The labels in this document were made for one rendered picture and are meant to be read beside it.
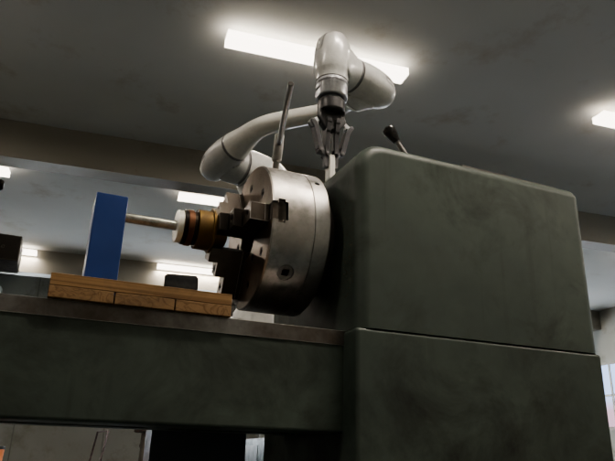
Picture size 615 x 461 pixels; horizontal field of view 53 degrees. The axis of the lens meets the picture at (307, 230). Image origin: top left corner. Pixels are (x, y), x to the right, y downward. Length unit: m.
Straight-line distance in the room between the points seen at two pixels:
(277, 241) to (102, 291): 0.34
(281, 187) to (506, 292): 0.52
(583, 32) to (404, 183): 3.11
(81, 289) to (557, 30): 3.59
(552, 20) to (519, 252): 2.85
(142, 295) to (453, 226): 0.65
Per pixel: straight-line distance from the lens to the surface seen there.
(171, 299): 1.08
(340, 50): 1.77
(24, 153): 5.45
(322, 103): 1.69
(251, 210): 1.22
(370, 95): 1.83
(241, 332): 1.12
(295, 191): 1.26
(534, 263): 1.44
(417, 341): 1.21
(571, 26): 4.22
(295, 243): 1.21
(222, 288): 1.33
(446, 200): 1.34
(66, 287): 1.07
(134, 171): 5.37
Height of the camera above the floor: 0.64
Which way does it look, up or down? 20 degrees up
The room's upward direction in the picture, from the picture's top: 2 degrees clockwise
